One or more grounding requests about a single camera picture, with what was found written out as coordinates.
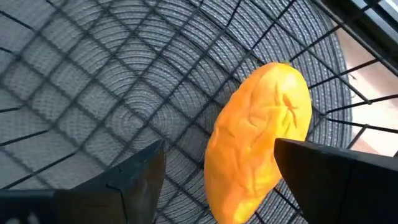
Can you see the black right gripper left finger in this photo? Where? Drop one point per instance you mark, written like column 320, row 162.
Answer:
column 130, row 186

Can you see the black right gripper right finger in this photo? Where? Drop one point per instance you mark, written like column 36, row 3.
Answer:
column 342, row 186

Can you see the grey round woven placemat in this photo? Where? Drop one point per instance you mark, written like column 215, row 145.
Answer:
column 124, row 119

